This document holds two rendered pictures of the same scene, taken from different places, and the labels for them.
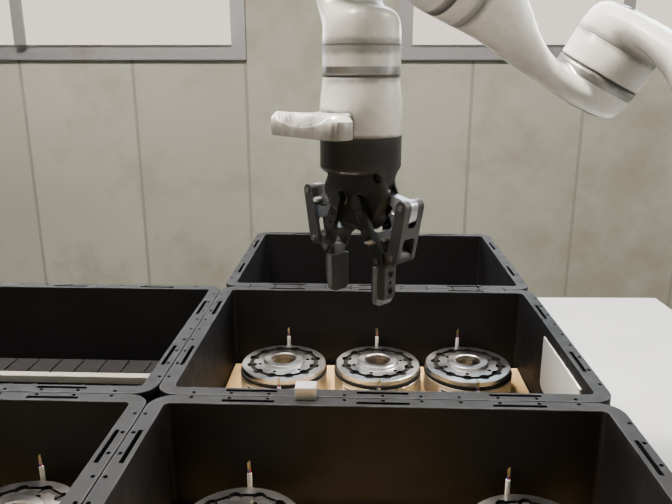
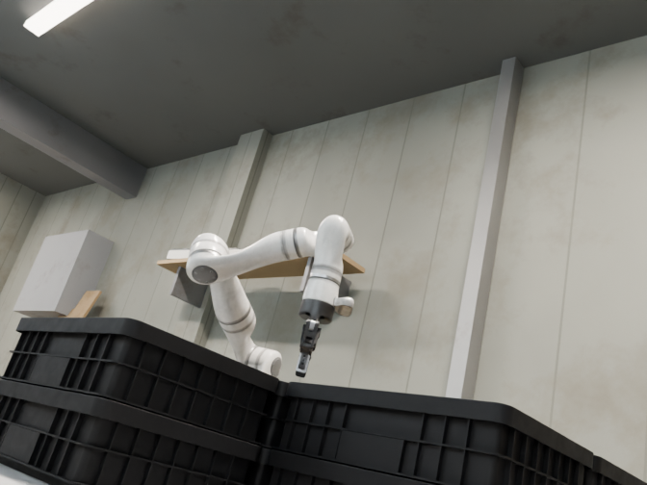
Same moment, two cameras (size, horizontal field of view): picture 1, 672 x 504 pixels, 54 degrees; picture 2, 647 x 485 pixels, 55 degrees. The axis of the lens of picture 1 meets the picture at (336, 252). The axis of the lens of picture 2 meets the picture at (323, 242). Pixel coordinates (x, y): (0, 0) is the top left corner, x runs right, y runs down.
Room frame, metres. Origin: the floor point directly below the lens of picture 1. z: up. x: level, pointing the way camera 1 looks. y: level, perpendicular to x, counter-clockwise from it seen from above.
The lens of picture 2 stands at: (1.56, 0.89, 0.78)
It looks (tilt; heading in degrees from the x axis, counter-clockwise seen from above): 21 degrees up; 225
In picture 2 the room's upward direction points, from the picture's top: 15 degrees clockwise
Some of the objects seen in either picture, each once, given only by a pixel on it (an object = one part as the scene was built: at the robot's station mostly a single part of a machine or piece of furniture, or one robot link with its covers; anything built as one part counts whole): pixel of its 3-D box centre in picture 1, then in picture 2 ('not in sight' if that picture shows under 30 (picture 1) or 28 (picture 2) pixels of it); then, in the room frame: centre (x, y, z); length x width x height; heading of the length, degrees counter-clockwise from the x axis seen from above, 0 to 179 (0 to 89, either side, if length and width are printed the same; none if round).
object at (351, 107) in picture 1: (346, 100); (329, 293); (0.59, -0.01, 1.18); 0.11 x 0.09 x 0.06; 133
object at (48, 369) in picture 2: (373, 295); (133, 383); (0.96, -0.06, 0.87); 0.40 x 0.30 x 0.11; 88
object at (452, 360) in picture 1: (467, 362); not in sight; (0.73, -0.16, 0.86); 0.05 x 0.05 x 0.01
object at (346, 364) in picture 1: (377, 364); not in sight; (0.73, -0.05, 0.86); 0.10 x 0.10 x 0.01
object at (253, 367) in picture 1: (284, 363); not in sight; (0.73, 0.06, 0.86); 0.10 x 0.10 x 0.01
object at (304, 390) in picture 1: (305, 390); not in sight; (0.51, 0.03, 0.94); 0.02 x 0.01 x 0.01; 88
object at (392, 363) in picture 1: (377, 361); not in sight; (0.73, -0.05, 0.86); 0.05 x 0.05 x 0.01
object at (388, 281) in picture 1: (392, 274); not in sight; (0.58, -0.05, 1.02); 0.03 x 0.01 x 0.05; 43
